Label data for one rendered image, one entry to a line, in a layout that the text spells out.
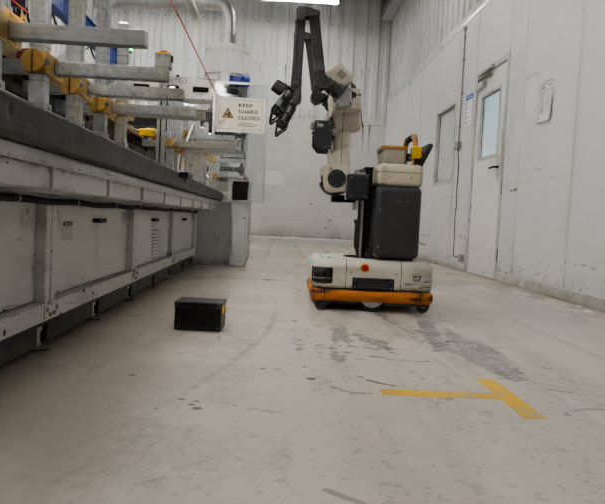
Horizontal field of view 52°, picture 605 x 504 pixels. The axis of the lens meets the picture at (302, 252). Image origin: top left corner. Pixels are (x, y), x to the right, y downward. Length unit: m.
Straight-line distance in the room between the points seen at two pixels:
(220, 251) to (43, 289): 4.05
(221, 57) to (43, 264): 8.36
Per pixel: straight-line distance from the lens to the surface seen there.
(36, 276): 2.25
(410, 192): 3.46
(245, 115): 6.07
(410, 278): 3.43
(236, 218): 6.02
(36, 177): 1.59
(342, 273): 3.37
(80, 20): 1.85
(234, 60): 10.37
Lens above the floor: 0.49
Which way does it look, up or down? 3 degrees down
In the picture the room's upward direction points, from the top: 3 degrees clockwise
